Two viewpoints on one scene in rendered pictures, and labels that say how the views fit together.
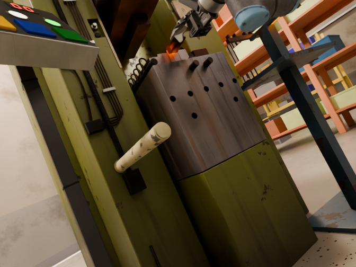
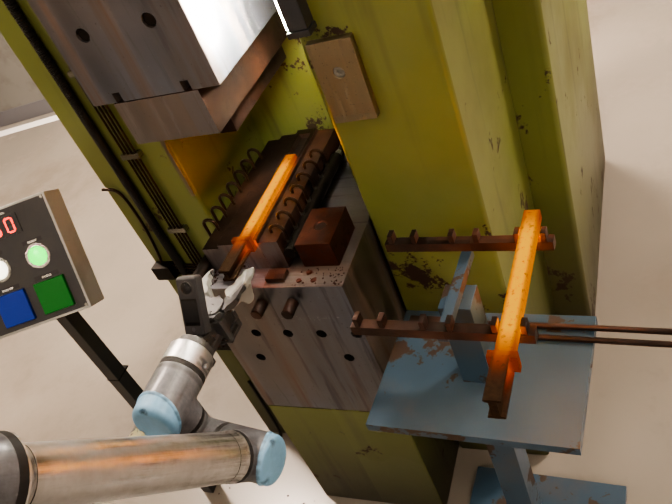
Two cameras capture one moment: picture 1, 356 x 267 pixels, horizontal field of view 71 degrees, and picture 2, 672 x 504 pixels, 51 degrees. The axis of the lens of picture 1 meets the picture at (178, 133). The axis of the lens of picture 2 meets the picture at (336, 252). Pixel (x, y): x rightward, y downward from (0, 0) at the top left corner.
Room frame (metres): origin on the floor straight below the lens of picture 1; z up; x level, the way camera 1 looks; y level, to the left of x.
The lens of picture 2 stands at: (0.65, -1.35, 1.84)
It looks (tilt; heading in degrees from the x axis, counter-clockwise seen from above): 37 degrees down; 64
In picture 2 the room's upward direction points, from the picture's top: 24 degrees counter-clockwise
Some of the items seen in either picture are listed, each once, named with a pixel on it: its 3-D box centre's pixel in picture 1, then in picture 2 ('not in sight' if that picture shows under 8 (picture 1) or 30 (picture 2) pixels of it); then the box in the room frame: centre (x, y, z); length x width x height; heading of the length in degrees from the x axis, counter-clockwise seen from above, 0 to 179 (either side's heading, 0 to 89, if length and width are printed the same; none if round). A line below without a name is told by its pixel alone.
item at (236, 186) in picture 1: (223, 211); (384, 377); (1.25, -0.04, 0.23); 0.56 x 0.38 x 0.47; 31
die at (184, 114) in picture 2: (125, 21); (211, 62); (1.21, 0.00, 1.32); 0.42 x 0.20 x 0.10; 31
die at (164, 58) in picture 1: (153, 82); (276, 194); (1.21, 0.00, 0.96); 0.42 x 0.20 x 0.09; 31
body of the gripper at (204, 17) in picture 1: (201, 17); (208, 329); (0.85, -0.25, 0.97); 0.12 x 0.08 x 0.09; 31
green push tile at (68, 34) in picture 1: (69, 36); (55, 294); (0.69, 0.17, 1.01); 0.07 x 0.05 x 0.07; 146
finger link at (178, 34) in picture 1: (178, 35); (209, 291); (0.91, -0.16, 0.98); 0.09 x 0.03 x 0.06; 54
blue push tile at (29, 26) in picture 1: (35, 30); (16, 308); (0.60, 0.23, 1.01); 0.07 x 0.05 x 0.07; 146
